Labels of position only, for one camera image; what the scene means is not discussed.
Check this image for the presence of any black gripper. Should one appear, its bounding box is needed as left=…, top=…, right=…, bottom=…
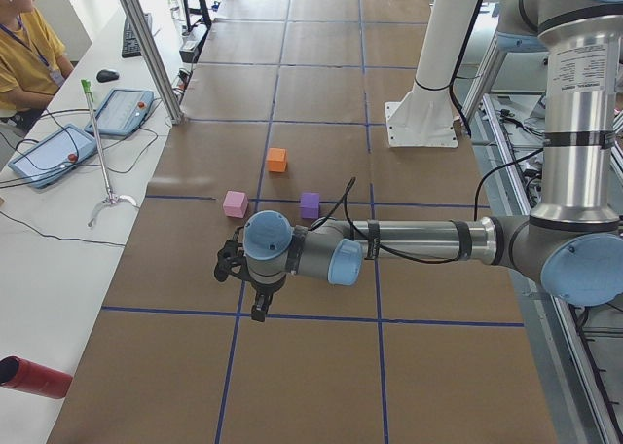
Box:
left=250, top=275, right=286, bottom=322

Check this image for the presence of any orange foam cube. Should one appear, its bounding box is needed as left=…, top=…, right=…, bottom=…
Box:
left=266, top=147, right=287, bottom=173

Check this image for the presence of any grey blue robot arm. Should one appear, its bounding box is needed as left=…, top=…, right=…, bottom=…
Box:
left=239, top=0, right=622, bottom=321

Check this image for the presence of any pink foam cube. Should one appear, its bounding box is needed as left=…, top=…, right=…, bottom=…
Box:
left=222, top=190, right=248, bottom=218

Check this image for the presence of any purple foam cube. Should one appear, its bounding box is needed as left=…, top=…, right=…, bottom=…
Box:
left=299, top=192, right=320, bottom=220

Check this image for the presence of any brown paper table mat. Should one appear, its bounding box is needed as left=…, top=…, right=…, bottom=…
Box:
left=50, top=0, right=557, bottom=443

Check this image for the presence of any far blue teach pendant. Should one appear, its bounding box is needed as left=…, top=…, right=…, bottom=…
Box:
left=95, top=88, right=155, bottom=137

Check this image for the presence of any blue teach pendant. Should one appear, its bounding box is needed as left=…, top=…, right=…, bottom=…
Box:
left=95, top=88, right=155, bottom=137
left=8, top=124, right=96, bottom=189

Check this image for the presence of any near blue teach pendant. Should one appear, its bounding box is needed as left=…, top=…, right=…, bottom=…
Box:
left=8, top=124, right=96, bottom=189

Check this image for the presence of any red cylinder tube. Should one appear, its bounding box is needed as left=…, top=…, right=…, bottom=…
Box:
left=1, top=356, right=73, bottom=399

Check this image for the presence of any black computer mouse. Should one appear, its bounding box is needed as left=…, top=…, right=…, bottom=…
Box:
left=96, top=69, right=120, bottom=83

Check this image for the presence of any metal reacher grabber stick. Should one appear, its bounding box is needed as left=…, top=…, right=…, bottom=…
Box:
left=81, top=79, right=139, bottom=229

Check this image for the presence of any black keyboard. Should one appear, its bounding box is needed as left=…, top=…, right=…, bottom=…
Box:
left=121, top=18, right=141, bottom=58

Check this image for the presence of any person in yellow shirt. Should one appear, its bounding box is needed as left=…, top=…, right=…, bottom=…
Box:
left=1, top=0, right=73, bottom=131

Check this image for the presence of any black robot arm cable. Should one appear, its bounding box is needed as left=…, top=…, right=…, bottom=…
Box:
left=306, top=176, right=546, bottom=265

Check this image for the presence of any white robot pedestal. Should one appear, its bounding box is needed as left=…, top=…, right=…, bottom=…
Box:
left=385, top=0, right=483, bottom=148

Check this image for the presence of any aluminium frame rail right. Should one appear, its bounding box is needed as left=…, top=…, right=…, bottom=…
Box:
left=462, top=34, right=622, bottom=443

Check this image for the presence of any aluminium frame post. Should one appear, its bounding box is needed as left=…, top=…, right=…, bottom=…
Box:
left=119, top=0, right=184, bottom=125

